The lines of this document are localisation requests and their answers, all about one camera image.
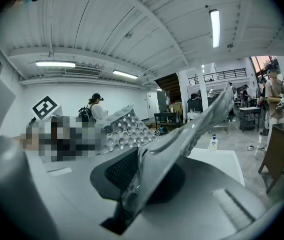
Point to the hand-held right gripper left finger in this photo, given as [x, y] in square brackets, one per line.
[116, 174]

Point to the black metal cart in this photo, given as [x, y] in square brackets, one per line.
[249, 124]

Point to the white door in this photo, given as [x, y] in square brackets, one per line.
[151, 106]

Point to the black workbench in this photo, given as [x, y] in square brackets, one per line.
[168, 114]

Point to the wooden vanity cabinet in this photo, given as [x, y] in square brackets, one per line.
[279, 144]

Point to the long ceiling light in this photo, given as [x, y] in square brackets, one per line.
[215, 29]
[55, 64]
[125, 74]

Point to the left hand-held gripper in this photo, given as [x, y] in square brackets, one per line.
[44, 106]

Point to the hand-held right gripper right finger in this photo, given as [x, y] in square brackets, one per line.
[207, 209]

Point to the grey perforated bath mat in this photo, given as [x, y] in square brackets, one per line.
[126, 129]

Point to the white pump soap bottle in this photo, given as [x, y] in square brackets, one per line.
[213, 144]

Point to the white ceiling air vent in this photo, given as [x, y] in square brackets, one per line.
[81, 72]

